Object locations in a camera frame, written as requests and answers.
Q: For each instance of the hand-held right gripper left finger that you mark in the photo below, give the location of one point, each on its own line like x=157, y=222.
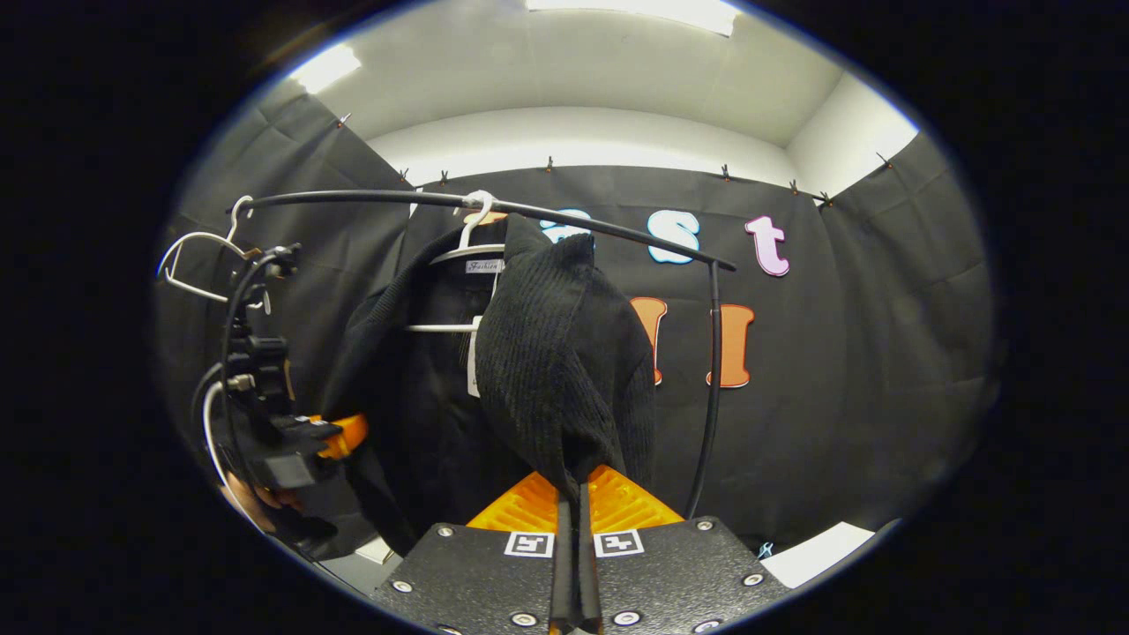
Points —
x=564, y=564

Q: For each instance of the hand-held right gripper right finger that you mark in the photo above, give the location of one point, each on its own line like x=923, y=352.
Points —
x=588, y=564

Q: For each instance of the white plastic clothes hanger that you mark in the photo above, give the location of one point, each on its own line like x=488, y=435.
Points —
x=441, y=328

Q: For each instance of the row of backdrop clips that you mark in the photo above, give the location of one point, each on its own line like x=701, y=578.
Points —
x=549, y=164

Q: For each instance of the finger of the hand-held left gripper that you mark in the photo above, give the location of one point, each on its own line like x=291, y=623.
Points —
x=348, y=437
x=304, y=426

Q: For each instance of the small ceiling light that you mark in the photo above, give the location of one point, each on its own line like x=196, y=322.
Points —
x=326, y=67

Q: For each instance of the long ceiling light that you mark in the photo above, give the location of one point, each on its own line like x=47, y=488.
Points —
x=635, y=11

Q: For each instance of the black clothes rack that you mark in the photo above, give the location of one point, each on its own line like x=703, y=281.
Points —
x=714, y=353

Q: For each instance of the black backdrop cloth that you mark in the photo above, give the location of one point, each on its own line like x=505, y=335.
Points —
x=838, y=353

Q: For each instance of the white board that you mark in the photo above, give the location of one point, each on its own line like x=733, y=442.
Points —
x=820, y=556

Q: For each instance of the black knit jacket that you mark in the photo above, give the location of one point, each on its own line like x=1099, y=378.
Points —
x=556, y=370

